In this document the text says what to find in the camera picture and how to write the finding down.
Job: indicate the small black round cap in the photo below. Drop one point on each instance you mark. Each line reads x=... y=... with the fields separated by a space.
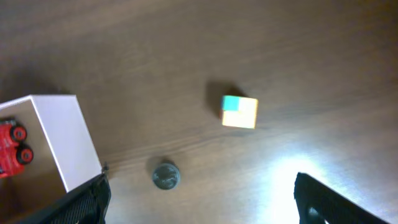
x=166 y=176

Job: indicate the white open cardboard box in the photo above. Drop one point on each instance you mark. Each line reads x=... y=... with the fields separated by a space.
x=66 y=133

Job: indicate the red toy fire truck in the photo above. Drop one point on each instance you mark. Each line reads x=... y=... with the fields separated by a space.
x=15 y=153

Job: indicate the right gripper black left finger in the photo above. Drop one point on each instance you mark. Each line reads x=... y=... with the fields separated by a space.
x=86 y=204

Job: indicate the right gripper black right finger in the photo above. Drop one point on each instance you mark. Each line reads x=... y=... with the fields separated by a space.
x=318 y=203

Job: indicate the multicolour puzzle cube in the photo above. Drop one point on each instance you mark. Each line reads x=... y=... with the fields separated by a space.
x=239 y=111

